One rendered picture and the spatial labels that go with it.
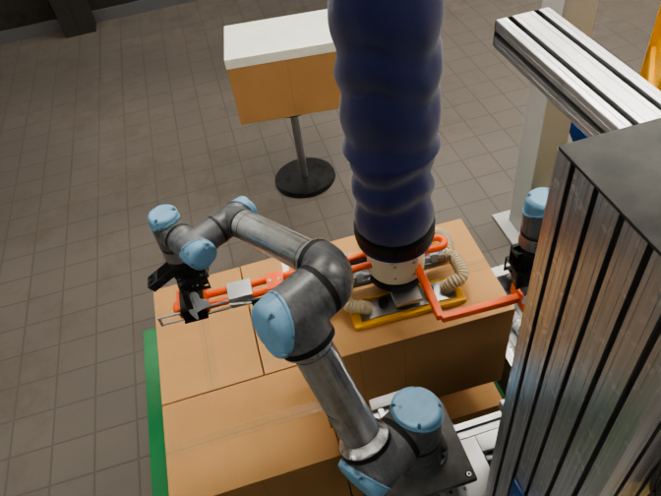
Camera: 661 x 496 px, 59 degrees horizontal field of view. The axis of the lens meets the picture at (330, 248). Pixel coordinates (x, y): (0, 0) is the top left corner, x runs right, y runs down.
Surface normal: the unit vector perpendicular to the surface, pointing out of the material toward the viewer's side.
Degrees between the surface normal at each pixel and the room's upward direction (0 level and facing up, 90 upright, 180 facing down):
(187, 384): 0
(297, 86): 90
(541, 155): 90
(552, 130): 90
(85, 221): 0
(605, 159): 0
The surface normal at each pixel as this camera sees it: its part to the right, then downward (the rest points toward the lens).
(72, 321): -0.11, -0.69
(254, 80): 0.13, 0.71
